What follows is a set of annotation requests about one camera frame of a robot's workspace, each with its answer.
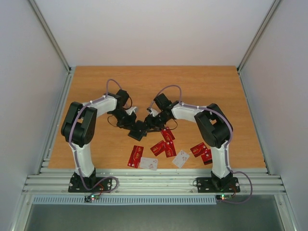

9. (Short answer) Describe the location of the black leather card holder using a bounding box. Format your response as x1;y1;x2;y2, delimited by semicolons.
128;120;148;141

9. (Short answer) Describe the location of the right small circuit board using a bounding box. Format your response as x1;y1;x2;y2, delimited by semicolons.
216;194;234;201

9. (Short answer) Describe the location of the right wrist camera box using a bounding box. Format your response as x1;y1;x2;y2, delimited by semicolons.
147;107;159;117

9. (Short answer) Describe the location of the grey slotted cable duct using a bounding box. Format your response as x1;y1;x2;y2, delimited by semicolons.
32;195;217;205

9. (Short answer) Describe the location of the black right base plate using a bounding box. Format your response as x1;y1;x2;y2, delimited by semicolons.
196;177;241;193

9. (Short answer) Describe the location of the aluminium rail base front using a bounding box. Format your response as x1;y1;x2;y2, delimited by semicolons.
23;168;286;195

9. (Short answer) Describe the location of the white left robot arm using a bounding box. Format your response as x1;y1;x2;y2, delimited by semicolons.
61;90;138;192

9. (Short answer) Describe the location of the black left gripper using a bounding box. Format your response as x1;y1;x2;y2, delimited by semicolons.
111;109;138;131

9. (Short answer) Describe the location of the red striped card far right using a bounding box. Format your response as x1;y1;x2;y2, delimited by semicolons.
204;160;213;165

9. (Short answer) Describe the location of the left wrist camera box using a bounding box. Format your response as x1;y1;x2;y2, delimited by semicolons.
126;106;138;115

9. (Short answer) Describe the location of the left aluminium frame post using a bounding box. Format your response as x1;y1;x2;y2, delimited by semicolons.
26;0;73;73

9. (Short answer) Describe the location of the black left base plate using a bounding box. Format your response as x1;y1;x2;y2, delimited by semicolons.
68;175;112;193

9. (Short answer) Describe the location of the red card under left pile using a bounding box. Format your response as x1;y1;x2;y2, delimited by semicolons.
133;145;144;154

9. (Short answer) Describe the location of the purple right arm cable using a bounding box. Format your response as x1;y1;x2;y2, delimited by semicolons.
148;85;253;205

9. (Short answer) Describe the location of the right aluminium frame post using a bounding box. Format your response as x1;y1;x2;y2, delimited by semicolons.
237;0;283;73

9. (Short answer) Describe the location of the left small circuit board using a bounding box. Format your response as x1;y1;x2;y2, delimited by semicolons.
84;195;100;203

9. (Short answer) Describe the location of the aluminium frame post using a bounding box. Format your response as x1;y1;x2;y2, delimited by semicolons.
237;0;283;73
26;0;73;73

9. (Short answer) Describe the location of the red card upper centre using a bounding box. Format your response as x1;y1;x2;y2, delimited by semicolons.
161;127;175;142

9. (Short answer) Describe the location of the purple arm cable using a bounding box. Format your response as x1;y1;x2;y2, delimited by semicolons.
148;85;253;205
68;79;120;193

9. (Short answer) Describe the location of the white card right centre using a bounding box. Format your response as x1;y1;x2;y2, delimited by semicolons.
172;150;190;168

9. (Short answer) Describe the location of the small circuit board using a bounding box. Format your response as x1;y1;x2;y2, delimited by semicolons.
84;195;100;203
216;194;234;201

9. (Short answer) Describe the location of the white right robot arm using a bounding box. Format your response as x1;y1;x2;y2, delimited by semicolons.
145;93;233;192

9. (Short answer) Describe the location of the red vip card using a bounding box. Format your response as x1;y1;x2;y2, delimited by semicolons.
165;141;177;158
127;149;142;168
190;142;209;157
201;149;212;162
150;141;166;156

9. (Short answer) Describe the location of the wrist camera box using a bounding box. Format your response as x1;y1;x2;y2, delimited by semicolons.
126;106;138;115
147;107;159;117

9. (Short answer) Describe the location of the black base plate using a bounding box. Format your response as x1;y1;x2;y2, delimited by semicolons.
196;177;241;193
68;175;112;193

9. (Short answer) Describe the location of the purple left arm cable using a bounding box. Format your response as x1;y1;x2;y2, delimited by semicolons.
68;79;120;193

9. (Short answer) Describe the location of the white card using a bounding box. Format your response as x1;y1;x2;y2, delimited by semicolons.
140;157;158;170
172;150;190;168

